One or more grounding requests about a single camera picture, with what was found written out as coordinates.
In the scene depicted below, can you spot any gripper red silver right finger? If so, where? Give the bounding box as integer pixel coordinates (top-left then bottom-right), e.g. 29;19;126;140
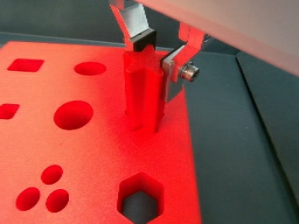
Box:
161;23;204;102

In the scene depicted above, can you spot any gripper red silver left finger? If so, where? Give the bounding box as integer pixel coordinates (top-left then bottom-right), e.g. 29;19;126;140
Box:
108;0;156;52

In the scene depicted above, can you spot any red star-shaped peg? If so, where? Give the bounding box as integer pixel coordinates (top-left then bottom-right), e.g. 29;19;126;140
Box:
122;45;164;133

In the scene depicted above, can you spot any red shape sorter block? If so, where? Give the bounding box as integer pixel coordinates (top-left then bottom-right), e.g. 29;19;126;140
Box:
0;42;201;224

